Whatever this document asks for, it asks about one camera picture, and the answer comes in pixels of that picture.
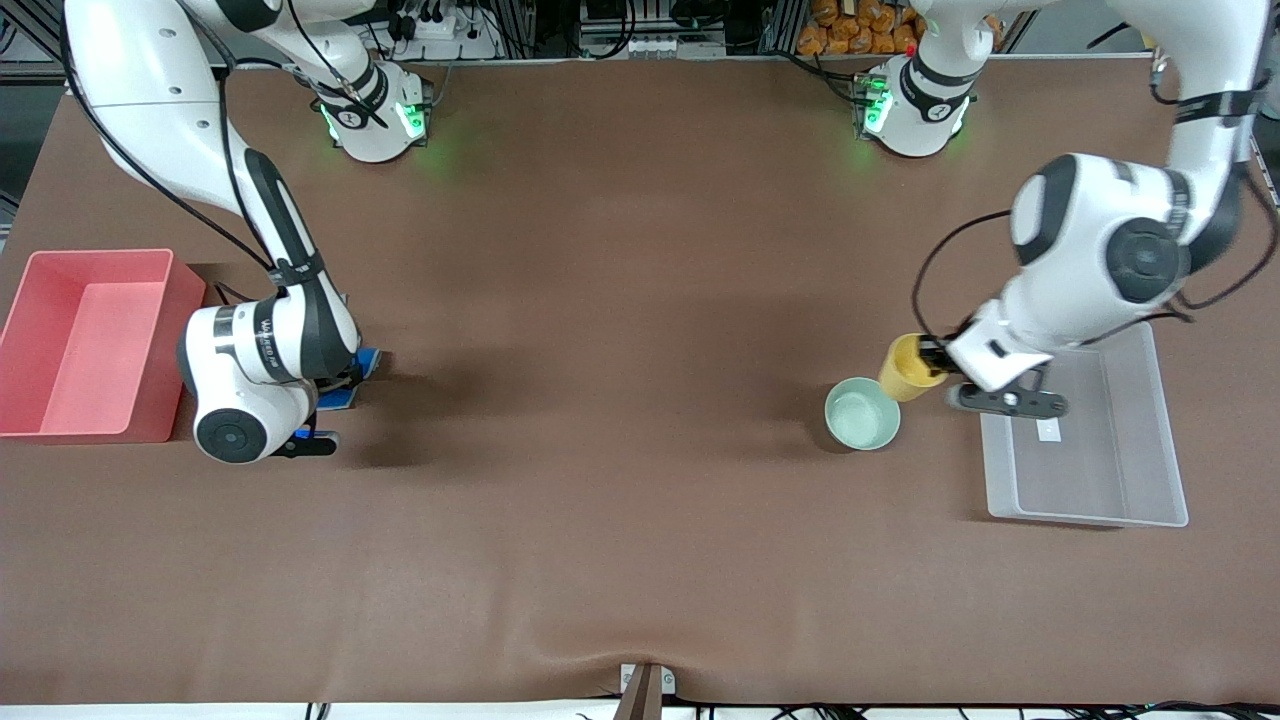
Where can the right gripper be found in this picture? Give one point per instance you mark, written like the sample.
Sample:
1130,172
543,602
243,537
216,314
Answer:
345,381

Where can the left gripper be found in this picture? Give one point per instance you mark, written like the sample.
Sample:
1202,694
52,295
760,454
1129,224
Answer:
934,354

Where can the blue cloth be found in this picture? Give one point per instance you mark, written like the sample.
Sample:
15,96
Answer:
368,362

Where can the yellow cup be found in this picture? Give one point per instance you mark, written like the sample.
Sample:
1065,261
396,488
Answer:
905,370

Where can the light green bowl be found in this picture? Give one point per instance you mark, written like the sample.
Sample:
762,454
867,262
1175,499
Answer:
862,415

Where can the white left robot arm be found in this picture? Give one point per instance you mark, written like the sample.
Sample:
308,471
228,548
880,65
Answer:
1090,250

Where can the white label sticker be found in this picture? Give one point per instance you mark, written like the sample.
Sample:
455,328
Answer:
1049,431

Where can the clear plastic bin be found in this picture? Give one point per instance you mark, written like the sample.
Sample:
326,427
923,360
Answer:
1100,480

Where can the pink plastic bin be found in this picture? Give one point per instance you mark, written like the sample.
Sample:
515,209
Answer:
100,350

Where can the brown table cover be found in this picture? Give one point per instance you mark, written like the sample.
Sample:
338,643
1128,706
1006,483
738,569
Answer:
640,300

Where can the orange snack pile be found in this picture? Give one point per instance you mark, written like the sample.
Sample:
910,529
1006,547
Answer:
850,30

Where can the white power strip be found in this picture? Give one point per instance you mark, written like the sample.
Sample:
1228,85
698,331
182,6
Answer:
440,28

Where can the grey electronics box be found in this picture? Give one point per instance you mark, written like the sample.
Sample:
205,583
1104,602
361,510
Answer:
650,45

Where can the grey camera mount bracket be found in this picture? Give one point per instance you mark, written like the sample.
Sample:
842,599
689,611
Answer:
647,685

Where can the aluminium frame profile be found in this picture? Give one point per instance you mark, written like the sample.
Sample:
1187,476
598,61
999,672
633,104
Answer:
30,70

